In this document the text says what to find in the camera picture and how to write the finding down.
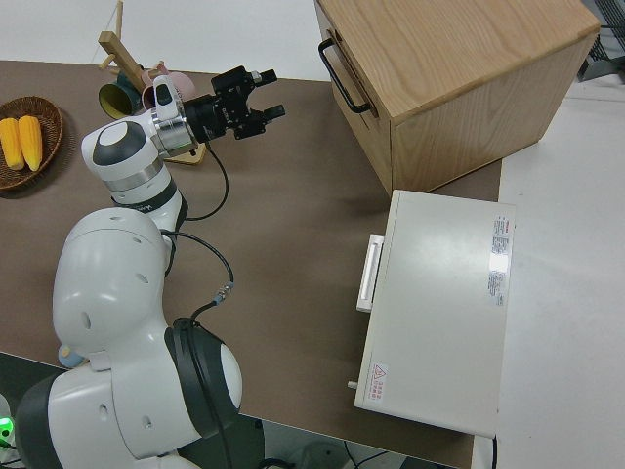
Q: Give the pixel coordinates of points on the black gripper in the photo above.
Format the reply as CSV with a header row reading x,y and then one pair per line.
x,y
229,105

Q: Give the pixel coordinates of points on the wooden drawer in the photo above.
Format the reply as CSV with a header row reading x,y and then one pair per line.
x,y
381,122

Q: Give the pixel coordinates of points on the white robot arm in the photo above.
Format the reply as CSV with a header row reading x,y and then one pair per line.
x,y
112,293

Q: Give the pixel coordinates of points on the pink mug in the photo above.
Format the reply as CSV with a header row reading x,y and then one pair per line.
x,y
183,85

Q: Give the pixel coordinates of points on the brown table mat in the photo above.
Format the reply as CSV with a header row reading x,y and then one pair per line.
x,y
293,220

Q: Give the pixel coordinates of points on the wooden mug tree stand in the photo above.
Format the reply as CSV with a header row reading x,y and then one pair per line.
x,y
119,51

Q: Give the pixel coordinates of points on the dark green mug yellow inside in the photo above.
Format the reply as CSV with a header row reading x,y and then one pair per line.
x,y
112,100

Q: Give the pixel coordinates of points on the light wooden cabinet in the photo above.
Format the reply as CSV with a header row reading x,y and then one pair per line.
x,y
464,44

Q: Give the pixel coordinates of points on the brown wicker basket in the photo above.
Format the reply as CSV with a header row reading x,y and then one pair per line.
x,y
49,112

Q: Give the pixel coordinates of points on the white toaster oven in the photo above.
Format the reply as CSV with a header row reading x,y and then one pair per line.
x,y
439,303

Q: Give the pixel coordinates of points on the small pale blue object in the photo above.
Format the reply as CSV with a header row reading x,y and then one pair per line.
x,y
70,357

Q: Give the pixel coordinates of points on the grey round plastic object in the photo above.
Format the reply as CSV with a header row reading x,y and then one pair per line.
x,y
320,454

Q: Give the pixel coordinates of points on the white device with green light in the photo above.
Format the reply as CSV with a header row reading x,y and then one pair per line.
x,y
6,425

